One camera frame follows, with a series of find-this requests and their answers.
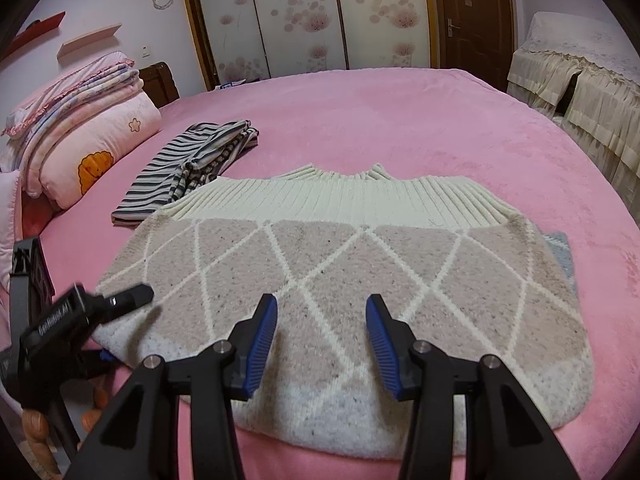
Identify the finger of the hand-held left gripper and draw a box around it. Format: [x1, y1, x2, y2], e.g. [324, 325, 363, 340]
[101, 283, 155, 317]
[81, 350, 120, 382]

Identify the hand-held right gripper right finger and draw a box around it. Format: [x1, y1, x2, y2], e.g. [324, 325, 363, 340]
[365, 293, 581, 480]

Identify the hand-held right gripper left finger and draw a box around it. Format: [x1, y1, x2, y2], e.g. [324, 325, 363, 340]
[62, 293, 279, 480]

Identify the diamond pattern knit sweater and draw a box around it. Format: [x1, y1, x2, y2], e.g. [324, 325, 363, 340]
[92, 162, 596, 449]

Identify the person's left hand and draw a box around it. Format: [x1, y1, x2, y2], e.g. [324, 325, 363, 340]
[20, 384, 108, 465]

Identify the plain pink pillow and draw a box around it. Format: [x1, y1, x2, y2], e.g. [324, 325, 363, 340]
[0, 169, 27, 263]

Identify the striped garment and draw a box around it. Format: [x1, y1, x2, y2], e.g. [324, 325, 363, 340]
[111, 119, 260, 227]

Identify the pink cartoon print pillow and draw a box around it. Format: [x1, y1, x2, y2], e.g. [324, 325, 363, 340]
[27, 91, 164, 212]

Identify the dark wooden headboard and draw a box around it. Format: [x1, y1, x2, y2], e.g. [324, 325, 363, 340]
[137, 61, 181, 109]

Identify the folded pink quilt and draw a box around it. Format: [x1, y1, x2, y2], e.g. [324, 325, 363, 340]
[0, 51, 144, 162]

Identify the pink fleece blanket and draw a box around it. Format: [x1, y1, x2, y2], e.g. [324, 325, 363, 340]
[30, 66, 640, 480]

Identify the floral sliding door wardrobe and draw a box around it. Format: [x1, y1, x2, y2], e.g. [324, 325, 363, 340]
[179, 0, 442, 92]

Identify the cream cloth covered furniture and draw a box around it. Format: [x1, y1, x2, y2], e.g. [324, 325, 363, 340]
[506, 10, 640, 212]

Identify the dark wooden door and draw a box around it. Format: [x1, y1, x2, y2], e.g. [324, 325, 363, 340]
[432, 0, 516, 79]

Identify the white wall shelf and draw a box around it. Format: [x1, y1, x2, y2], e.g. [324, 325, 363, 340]
[56, 22, 124, 59]

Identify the red wall shelf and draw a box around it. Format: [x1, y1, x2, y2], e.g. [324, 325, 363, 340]
[10, 10, 67, 54]

